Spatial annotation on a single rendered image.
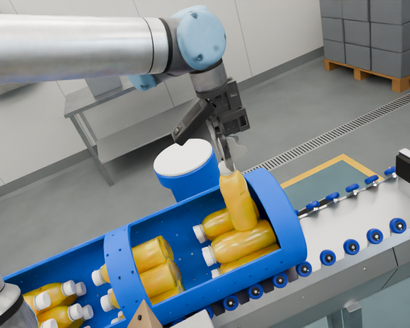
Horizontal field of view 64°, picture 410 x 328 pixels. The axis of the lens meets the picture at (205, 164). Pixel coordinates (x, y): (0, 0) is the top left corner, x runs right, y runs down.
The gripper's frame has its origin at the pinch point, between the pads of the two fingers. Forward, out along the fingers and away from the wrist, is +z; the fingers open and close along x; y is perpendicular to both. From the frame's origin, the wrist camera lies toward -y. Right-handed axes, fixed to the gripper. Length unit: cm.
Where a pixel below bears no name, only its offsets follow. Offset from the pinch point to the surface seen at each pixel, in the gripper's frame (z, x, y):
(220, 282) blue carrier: 21.5, -14.2, -12.2
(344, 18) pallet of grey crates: 67, 269, 219
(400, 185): 37, 3, 53
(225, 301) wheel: 34.6, -10.5, -13.4
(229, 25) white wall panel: 46, 346, 114
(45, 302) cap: 17, -1, -56
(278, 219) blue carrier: 13.5, -10.8, 6.2
